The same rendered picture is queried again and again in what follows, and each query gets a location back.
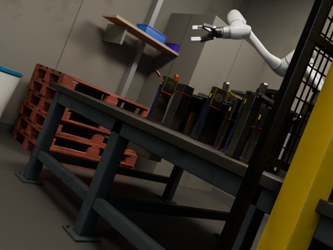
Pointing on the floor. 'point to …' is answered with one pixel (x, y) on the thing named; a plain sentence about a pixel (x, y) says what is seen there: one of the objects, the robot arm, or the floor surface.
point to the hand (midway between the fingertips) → (193, 33)
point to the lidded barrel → (7, 86)
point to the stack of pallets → (69, 118)
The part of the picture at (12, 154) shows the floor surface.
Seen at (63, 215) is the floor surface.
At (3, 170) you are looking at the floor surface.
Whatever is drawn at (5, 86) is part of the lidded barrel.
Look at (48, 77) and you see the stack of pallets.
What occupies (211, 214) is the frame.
